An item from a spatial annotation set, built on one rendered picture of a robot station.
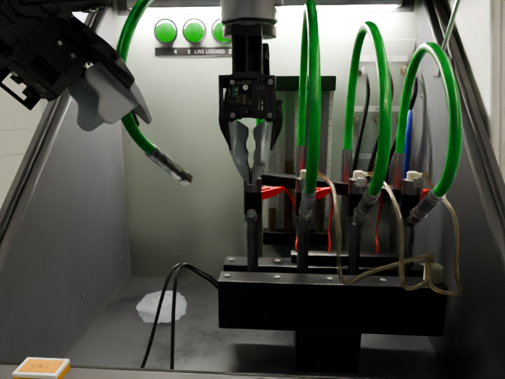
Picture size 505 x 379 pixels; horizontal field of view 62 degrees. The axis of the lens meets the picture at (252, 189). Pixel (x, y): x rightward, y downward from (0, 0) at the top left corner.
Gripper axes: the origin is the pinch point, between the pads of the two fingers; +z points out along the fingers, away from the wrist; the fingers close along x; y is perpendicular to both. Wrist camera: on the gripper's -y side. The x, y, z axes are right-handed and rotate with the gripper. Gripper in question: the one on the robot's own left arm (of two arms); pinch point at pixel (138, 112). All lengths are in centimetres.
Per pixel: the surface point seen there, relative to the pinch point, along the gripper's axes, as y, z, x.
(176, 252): -2, 40, -36
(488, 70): -30, 30, 30
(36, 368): 29.2, 8.7, -6.6
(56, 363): 27.9, 10.2, -5.9
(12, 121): -100, 34, -284
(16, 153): -85, 50, -289
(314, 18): -16.9, 5.6, 16.6
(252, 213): -0.1, 22.3, 1.6
